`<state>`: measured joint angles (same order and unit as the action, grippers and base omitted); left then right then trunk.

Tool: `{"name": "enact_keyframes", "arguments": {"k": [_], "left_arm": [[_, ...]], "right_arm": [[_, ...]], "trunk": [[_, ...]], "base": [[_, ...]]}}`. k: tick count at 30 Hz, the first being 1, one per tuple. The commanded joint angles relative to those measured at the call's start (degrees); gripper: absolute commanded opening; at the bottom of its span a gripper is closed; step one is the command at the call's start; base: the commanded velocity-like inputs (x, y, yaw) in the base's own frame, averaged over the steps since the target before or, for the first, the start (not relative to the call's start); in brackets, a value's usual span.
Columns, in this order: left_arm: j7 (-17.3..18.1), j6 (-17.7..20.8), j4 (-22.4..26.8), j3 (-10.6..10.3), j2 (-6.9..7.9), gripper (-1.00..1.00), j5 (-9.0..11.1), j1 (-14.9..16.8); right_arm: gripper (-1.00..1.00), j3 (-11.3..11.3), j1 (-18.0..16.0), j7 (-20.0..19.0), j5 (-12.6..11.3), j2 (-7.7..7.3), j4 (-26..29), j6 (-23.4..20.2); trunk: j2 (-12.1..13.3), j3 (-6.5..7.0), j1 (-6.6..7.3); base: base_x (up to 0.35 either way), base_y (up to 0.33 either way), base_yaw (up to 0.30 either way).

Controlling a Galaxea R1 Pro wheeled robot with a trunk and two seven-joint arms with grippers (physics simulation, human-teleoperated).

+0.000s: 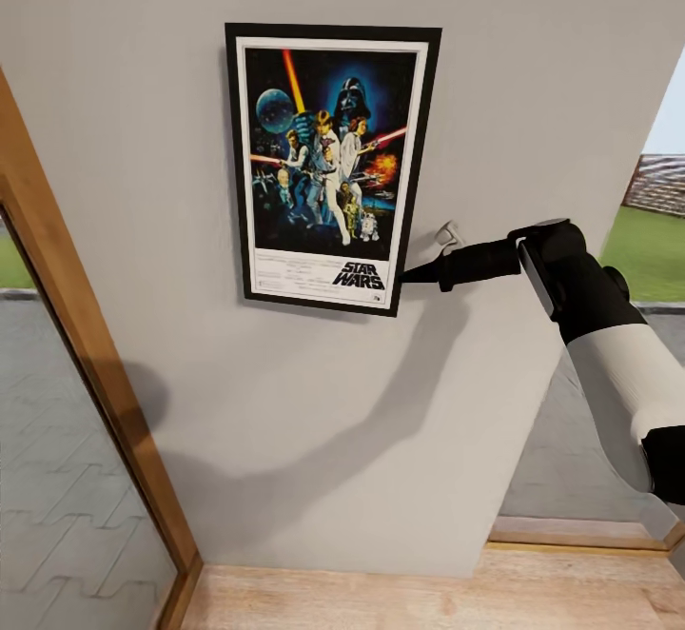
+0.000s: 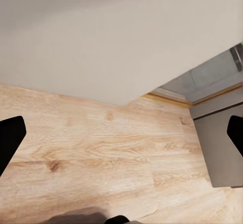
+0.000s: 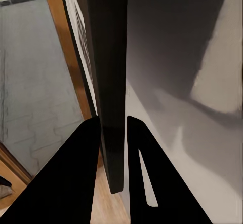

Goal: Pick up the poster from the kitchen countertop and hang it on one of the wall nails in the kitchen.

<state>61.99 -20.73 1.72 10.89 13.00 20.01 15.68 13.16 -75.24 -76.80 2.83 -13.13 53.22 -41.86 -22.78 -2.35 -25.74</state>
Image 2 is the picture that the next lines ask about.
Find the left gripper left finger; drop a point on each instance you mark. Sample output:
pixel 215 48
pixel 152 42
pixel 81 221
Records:
pixel 12 132

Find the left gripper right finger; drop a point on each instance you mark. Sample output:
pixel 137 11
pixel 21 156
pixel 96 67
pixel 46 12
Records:
pixel 235 131

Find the fixed window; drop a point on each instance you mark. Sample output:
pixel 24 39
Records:
pixel 217 76

